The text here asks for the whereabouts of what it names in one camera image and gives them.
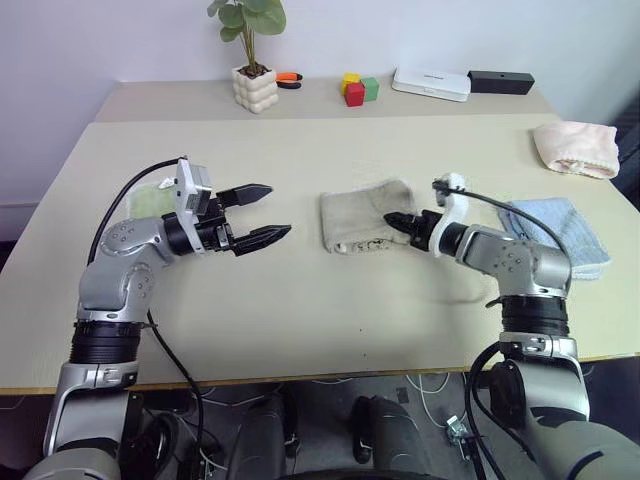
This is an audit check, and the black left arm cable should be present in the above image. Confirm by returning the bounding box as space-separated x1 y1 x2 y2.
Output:
87 157 206 454

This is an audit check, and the grey rounded shape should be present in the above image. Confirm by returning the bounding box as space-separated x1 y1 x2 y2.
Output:
234 394 301 469

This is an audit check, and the long black box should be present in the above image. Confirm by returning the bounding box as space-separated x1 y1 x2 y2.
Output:
467 70 535 95

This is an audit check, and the flat white box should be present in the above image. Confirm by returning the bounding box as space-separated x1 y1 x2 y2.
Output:
391 66 472 104

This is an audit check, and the light green cloth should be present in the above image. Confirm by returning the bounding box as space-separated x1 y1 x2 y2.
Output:
127 180 179 221

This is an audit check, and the green plant in white pot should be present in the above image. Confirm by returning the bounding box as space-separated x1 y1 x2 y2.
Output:
207 0 288 115

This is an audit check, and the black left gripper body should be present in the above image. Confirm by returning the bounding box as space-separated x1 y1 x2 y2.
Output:
198 193 240 258

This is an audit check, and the dark curved rim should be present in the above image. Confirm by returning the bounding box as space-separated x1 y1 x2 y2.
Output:
279 467 451 480

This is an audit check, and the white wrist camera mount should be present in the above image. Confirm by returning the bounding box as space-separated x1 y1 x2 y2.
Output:
172 158 216 254
429 172 474 259

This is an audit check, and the small metal clamp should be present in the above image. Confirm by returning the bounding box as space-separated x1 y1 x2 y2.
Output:
444 415 470 444

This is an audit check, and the beige cloth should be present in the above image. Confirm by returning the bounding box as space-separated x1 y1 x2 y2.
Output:
319 178 419 255

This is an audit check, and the black metal bracket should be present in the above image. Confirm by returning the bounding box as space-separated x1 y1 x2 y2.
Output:
459 433 489 464

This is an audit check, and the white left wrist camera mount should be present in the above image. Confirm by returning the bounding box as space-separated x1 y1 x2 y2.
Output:
172 158 216 254

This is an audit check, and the dark rounded shape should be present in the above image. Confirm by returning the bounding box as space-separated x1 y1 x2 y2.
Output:
351 394 426 469

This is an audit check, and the light blue towel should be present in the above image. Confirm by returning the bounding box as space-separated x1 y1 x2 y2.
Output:
497 197 614 282

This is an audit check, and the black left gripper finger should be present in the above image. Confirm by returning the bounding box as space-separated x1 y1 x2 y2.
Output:
214 182 275 208
231 223 293 258

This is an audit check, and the pink cloth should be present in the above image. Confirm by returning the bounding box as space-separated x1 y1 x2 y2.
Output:
532 121 621 179

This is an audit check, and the white floor cable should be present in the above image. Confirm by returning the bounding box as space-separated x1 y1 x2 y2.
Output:
404 372 451 427

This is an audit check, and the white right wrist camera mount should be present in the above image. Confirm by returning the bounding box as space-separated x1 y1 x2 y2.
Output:
429 172 474 259

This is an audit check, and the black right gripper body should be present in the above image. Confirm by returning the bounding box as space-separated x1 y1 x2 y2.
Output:
409 208 445 252

